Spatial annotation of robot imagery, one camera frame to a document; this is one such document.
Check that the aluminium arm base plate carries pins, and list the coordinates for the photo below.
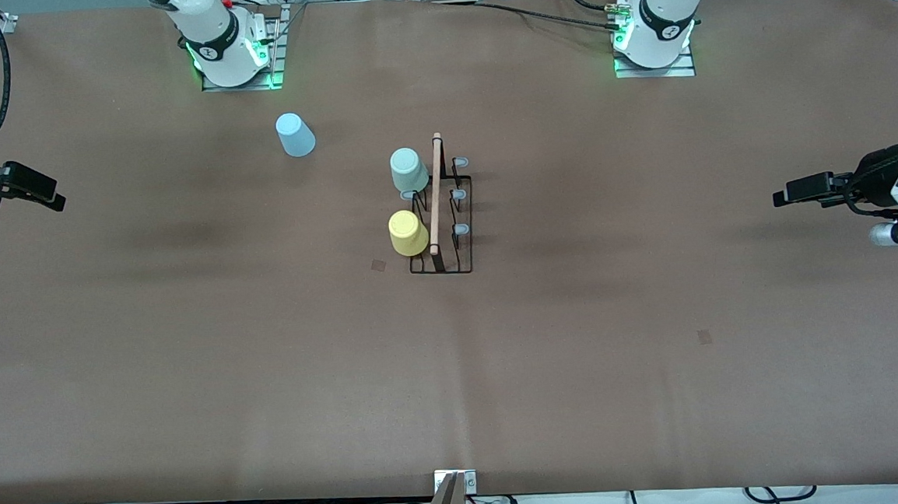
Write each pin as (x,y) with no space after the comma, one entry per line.
(278,60)
(656,72)

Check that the pale green plastic cup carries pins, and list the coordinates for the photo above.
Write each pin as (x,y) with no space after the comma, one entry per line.
(409,169)

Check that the brown paper table cover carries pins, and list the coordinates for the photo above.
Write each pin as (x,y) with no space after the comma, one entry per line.
(458,399)

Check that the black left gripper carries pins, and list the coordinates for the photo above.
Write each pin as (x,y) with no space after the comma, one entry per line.
(870,179)

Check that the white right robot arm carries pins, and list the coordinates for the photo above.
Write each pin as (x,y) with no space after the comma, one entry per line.
(218,40)

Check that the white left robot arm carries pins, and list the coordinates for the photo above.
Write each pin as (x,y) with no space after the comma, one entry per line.
(664,13)

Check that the yellow plastic cup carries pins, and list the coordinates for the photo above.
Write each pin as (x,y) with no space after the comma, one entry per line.
(407,235)

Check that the light blue plastic cup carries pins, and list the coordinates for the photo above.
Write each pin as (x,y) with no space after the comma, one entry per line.
(295,137)

